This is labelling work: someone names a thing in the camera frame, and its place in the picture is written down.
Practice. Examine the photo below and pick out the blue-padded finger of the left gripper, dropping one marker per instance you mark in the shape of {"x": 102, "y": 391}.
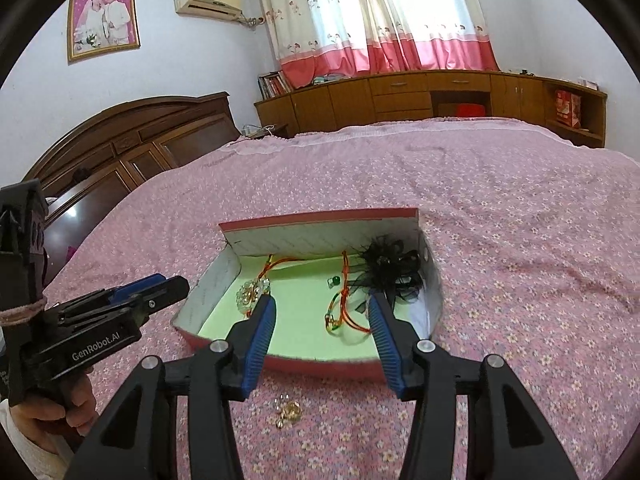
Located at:
{"x": 122, "y": 293}

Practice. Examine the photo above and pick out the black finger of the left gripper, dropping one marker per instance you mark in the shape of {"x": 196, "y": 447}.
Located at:
{"x": 156, "y": 298}

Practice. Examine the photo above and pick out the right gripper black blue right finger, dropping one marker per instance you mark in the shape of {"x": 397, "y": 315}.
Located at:
{"x": 509, "y": 438}

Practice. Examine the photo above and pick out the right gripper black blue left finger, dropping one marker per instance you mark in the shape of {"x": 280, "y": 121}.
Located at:
{"x": 135, "y": 436}

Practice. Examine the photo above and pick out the gold crystal earrings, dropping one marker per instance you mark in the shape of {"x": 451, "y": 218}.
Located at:
{"x": 289, "y": 412}

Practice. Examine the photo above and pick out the green bead pendant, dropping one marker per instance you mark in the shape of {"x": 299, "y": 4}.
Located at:
{"x": 336, "y": 281}

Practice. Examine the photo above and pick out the black feather hair accessory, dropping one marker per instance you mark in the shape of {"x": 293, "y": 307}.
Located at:
{"x": 388, "y": 267}

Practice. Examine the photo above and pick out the white sleeve forearm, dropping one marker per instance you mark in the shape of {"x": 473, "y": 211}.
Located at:
{"x": 30, "y": 449}

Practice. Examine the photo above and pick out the person's left hand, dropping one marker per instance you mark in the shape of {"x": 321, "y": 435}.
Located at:
{"x": 78, "y": 410}

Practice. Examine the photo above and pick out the dark wooden headboard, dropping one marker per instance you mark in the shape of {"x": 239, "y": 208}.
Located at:
{"x": 101, "y": 161}

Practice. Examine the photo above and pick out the pink cardboard box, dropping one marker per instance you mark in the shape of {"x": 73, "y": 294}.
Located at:
{"x": 319, "y": 331}

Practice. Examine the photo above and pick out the pink floral bedspread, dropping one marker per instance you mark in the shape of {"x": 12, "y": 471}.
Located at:
{"x": 537, "y": 244}

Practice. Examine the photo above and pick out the books on cabinet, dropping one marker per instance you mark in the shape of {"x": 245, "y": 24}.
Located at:
{"x": 273, "y": 84}

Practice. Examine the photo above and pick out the framed wedding photo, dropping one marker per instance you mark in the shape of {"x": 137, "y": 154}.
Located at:
{"x": 98, "y": 27}

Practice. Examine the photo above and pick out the pink white curtains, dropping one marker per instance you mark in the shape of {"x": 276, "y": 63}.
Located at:
{"x": 317, "y": 38}

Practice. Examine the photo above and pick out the long wooden cabinet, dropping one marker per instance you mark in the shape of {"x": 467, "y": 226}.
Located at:
{"x": 435, "y": 93}

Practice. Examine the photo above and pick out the red gift box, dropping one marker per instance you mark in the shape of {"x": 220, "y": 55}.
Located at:
{"x": 567, "y": 108}

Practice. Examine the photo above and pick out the cream wall air conditioner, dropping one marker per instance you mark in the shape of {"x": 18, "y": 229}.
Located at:
{"x": 226, "y": 10}

